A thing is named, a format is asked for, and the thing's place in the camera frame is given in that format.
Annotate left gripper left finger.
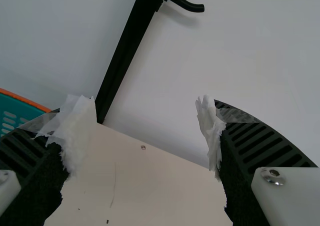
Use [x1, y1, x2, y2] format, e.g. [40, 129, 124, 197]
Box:
[0, 93, 97, 226]

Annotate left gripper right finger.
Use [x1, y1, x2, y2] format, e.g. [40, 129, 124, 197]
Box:
[194, 93, 320, 226]

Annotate teal shopping basket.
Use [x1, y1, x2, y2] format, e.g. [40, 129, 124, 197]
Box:
[0, 87, 54, 138]

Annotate black post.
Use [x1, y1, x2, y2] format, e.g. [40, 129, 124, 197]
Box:
[95, 0, 206, 126]

